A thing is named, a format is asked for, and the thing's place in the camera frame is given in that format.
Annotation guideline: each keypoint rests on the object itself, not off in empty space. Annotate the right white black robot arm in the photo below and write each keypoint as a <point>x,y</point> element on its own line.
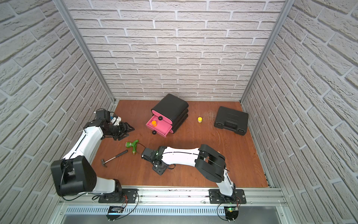
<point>209,162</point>

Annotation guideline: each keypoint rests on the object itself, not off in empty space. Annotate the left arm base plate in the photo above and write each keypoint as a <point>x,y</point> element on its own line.
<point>119,197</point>

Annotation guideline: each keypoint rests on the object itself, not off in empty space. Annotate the controller box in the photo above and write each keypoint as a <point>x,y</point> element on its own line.
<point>231,213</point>
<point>114,212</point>

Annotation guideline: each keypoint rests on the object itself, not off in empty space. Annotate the black handled hammer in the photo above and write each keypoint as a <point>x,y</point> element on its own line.
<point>104,162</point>

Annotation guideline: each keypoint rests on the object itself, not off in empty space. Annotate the right controller box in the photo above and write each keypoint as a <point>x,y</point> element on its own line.
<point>231,213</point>

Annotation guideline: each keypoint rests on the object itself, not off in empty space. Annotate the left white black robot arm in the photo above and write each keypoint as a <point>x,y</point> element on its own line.
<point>73,174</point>

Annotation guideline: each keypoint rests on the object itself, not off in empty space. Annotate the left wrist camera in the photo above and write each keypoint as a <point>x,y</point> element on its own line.
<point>109,117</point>

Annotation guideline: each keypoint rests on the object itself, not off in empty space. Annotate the black pink drawer cabinet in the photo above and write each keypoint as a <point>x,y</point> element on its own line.
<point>170,113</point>

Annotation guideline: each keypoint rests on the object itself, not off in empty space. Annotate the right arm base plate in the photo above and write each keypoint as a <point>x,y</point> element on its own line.
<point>216,197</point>

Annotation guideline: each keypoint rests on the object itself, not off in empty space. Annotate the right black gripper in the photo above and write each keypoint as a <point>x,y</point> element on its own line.
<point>159,171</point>

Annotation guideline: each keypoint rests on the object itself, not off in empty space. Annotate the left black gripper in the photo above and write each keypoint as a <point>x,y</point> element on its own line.
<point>121,130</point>

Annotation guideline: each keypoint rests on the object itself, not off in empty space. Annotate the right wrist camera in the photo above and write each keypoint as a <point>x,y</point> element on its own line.
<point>149,155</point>

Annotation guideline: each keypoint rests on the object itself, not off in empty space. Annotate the black plastic tool case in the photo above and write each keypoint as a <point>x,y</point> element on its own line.
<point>232,120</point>

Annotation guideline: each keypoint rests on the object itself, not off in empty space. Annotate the green toy drill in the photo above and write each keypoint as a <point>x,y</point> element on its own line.
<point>132,145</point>

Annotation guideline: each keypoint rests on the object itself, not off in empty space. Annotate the left controller box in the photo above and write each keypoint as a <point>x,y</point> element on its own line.
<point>114,212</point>

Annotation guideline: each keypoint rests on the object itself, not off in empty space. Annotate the aluminium front rail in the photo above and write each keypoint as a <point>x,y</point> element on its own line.
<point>193,196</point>

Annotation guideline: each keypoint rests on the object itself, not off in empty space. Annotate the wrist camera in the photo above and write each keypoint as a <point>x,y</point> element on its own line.
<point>149,155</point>
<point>109,117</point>

